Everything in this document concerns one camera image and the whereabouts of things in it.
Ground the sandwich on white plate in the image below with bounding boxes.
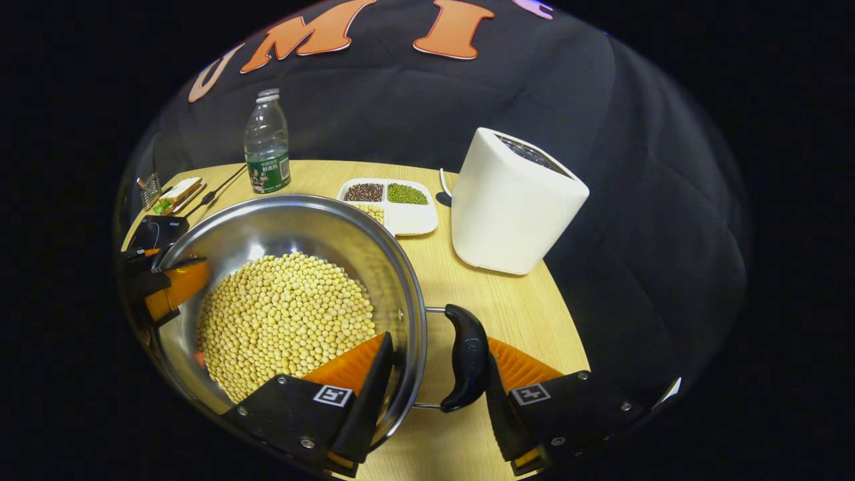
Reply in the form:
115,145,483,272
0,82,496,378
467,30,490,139
152,176,204,216

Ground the stainless steel pot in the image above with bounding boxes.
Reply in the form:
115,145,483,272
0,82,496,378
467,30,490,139
150,194,492,462

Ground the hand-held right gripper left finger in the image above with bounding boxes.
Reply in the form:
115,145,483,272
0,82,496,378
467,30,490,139
224,332,395,478

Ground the black power cable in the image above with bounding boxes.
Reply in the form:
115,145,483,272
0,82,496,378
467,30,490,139
186,164,248,218

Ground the wire mesh holder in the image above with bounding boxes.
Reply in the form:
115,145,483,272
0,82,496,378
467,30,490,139
136,172,163,211

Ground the clear plastic water bottle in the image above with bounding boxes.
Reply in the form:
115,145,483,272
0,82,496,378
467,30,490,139
244,88,292,194

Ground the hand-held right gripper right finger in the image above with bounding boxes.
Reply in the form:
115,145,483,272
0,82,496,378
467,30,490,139
484,336,645,476

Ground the pile of yellow soybeans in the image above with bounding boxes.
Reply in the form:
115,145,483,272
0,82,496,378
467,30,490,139
196,252,377,404

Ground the white toaster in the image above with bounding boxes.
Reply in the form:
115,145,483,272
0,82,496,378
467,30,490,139
452,127,590,276

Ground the white divided bean tray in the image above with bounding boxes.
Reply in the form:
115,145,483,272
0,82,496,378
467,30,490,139
336,178,440,236

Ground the black backdrop cloth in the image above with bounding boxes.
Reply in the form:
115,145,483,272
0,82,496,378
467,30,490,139
117,0,749,415

